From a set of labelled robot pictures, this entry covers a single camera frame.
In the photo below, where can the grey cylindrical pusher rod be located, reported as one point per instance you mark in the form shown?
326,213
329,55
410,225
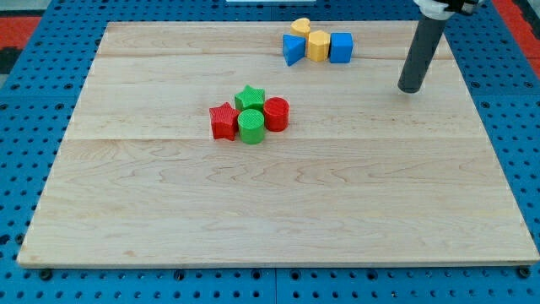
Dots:
421,52

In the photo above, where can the red cylinder block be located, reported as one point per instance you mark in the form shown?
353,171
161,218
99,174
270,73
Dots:
276,113

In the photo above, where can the wooden board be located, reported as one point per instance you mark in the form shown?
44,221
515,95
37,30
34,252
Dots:
364,175

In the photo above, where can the red star block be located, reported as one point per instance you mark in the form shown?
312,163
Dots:
224,121

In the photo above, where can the yellow heart block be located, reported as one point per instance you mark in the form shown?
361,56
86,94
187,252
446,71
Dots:
301,27

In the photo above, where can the blue cube block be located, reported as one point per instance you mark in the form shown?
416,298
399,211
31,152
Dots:
341,47

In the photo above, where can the green star block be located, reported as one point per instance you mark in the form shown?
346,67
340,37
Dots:
250,98

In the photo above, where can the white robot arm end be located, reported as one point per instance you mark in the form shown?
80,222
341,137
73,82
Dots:
444,9

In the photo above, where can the yellow hexagon block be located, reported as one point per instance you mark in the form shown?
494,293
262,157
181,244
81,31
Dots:
318,45

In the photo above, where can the blue triangle block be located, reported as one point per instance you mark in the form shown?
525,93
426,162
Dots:
293,48

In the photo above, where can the green cylinder block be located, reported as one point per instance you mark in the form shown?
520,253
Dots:
251,126

